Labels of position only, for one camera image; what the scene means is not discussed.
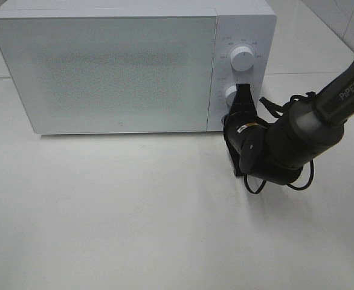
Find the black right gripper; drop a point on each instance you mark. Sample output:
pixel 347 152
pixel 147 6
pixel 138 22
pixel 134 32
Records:
pixel 242 112

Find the white microwave knob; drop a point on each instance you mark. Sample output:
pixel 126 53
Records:
pixel 242 58
pixel 230 94

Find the white microwave door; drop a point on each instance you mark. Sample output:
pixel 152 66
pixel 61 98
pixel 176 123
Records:
pixel 111 75

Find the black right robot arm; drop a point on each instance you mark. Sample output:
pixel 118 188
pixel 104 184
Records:
pixel 306 126

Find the white microwave oven body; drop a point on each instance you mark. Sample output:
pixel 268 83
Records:
pixel 250 23

